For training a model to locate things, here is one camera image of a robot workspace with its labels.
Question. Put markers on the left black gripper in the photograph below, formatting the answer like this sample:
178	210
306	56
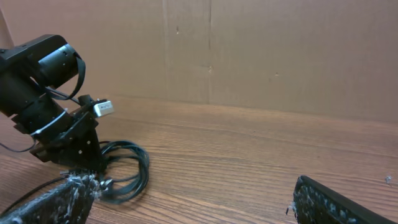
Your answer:
58	136

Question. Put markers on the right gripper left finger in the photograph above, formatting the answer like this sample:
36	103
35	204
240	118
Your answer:
69	202

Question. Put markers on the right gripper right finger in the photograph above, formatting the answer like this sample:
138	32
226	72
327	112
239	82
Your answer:
314	203

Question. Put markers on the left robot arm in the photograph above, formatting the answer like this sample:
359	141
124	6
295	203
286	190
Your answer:
40	80

